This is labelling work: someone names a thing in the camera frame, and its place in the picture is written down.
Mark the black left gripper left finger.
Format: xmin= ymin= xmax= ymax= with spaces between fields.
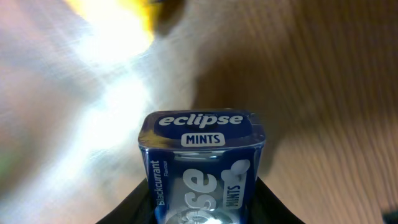
xmin=96 ymin=179 xmax=155 ymax=224

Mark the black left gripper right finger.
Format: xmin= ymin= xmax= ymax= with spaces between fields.
xmin=251 ymin=177 xmax=304 ymax=224

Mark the blue Eclipse mints tin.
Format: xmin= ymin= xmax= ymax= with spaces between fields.
xmin=138 ymin=110 xmax=266 ymax=223

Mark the yellow Mentos gum bottle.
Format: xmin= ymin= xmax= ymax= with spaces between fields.
xmin=64 ymin=0 xmax=187 ymax=64

